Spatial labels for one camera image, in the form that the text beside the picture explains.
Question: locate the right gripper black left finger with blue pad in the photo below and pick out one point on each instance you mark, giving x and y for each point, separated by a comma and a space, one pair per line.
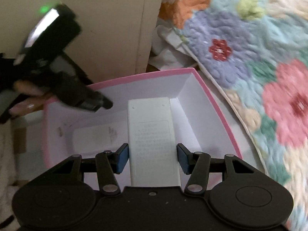
108, 164

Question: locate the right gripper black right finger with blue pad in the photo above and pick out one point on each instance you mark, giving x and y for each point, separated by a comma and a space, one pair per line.
197, 166

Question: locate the white rectangular power bank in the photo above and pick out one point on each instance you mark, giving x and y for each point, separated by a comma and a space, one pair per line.
152, 147

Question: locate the person's left hand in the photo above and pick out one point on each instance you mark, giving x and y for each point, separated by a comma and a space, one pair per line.
36, 98

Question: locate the pink cardboard box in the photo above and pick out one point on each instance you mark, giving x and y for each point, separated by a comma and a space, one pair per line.
197, 119

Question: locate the beige cabinet panel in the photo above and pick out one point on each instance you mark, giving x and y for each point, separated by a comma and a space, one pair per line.
115, 39

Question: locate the floral quilted blanket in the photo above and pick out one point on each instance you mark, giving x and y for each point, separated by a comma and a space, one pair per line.
255, 52

